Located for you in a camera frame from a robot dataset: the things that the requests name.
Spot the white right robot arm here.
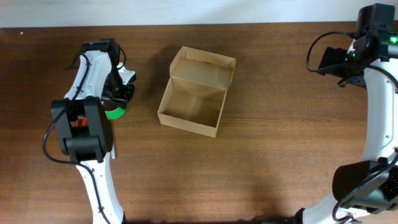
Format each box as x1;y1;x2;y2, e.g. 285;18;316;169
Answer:
288;3;397;223

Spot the green tape roll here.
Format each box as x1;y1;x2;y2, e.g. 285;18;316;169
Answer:
105;107;126;120

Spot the brown cardboard box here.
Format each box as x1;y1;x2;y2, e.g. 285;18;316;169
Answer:
157;46;236;138

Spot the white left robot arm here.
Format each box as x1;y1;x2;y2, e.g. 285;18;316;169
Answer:
42;39;136;223

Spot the red utility knife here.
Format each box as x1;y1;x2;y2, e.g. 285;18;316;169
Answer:
75;117;88;127

